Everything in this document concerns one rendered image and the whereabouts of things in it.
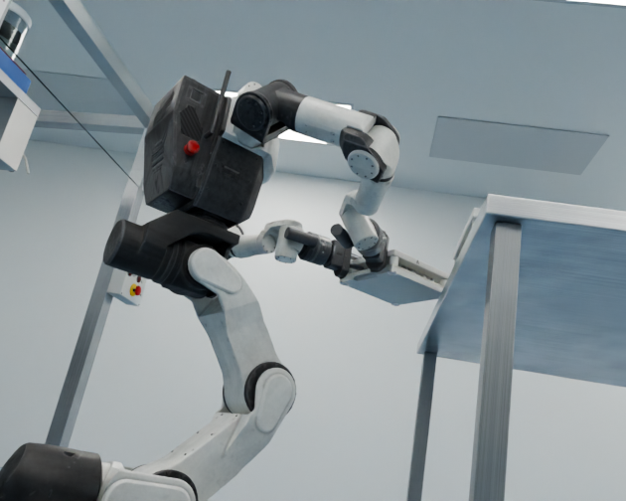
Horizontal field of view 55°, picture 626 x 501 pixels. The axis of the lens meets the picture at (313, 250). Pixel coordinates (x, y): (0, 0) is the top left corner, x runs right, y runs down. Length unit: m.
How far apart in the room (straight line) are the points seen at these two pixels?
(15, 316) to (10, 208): 1.06
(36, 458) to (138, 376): 3.97
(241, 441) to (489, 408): 0.74
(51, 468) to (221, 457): 0.37
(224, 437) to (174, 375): 3.73
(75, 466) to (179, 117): 0.80
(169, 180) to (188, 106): 0.19
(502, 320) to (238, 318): 0.75
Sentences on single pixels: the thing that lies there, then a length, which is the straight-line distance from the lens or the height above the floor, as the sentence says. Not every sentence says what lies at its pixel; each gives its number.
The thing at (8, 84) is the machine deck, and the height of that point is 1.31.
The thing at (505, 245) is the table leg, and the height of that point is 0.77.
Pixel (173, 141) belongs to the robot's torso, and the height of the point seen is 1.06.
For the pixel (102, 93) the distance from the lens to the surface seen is 2.37.
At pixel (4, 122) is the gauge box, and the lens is 2.09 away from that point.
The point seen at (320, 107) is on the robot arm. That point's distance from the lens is 1.40.
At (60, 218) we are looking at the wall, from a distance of 6.03.
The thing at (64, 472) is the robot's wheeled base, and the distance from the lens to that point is 1.35.
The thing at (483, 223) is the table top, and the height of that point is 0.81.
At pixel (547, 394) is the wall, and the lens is 5.19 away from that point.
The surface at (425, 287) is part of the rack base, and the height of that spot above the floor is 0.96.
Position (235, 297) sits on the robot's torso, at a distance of 1.48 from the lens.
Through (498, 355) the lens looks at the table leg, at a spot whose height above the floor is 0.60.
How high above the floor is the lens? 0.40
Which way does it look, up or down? 20 degrees up
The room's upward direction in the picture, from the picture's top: 11 degrees clockwise
